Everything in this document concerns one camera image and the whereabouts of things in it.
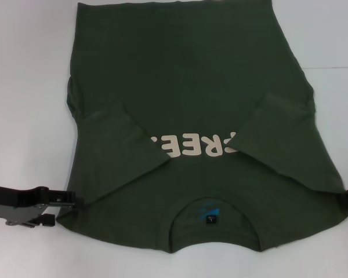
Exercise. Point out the dark green FREE t-shirt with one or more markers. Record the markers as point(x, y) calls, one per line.
point(174, 87)

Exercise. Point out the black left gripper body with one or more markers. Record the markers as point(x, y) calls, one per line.
point(14, 202)

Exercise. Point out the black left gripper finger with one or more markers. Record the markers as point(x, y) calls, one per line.
point(45, 220)
point(66, 198)

